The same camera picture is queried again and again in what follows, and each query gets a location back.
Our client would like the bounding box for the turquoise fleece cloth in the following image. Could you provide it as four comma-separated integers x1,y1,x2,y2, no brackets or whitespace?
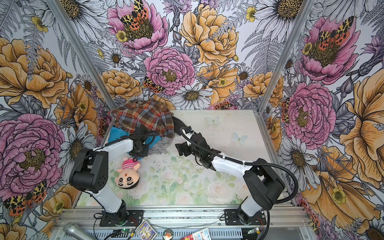
108,127,161,148

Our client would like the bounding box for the red brown plaid cloth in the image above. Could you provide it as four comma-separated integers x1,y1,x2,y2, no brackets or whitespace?
109,100,175,138

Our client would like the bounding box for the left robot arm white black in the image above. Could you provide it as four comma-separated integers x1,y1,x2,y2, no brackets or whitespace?
69,128,158,227

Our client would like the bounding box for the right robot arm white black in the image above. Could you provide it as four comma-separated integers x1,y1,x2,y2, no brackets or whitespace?
172,117,286,225

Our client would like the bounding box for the grey cloth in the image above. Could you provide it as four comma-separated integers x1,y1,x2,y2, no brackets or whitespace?
148,137,172,156

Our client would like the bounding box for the cartoon boy plush doll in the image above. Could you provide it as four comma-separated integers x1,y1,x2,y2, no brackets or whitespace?
115,157,141,190

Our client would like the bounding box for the colourful card pack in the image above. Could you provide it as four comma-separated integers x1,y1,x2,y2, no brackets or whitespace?
135,220,158,240

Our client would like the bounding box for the red white booklet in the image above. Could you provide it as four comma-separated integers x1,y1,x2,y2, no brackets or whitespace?
181,228,212,240

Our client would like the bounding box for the round badge button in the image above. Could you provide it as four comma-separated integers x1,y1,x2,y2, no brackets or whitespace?
163,229,174,240

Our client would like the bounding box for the silver microphone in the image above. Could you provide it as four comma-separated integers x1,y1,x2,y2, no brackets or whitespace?
63,223,95,240

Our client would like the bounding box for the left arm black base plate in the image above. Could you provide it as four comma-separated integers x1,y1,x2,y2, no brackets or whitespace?
100,210,144,227

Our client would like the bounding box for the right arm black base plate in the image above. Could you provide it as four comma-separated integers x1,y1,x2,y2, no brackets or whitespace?
224,209,267,226

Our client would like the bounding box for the aluminium front rail frame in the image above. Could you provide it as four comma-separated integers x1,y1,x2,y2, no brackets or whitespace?
50,205,317,240

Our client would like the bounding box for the aluminium corner post left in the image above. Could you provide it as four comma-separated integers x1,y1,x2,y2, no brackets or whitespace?
44,0,118,110

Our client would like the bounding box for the aluminium corner post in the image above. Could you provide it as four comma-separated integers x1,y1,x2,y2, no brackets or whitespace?
257,0,315,115
44,0,118,110

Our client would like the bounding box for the aluminium corner post right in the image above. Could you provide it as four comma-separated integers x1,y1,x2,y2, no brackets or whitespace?
257,0,315,115

